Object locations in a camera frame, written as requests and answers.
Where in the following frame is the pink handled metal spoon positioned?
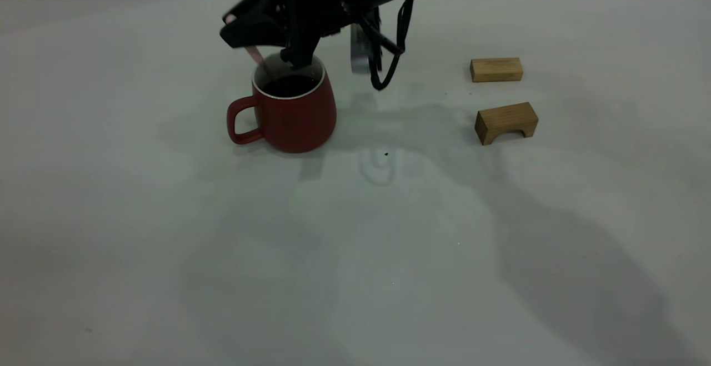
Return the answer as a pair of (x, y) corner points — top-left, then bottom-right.
(224, 14), (274, 81)

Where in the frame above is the red ceramic mug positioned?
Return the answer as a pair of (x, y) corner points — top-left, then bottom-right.
(226, 52), (337, 154)

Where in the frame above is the rectangular wooden block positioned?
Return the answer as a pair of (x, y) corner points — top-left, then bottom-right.
(470, 58), (523, 83)

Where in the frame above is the arched wooden block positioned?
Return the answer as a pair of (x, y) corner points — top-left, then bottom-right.
(474, 102), (539, 146)

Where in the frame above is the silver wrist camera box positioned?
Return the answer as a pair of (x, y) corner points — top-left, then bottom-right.
(350, 24), (372, 76)

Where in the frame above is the black cable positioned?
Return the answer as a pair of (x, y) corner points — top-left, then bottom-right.
(355, 0), (420, 92)

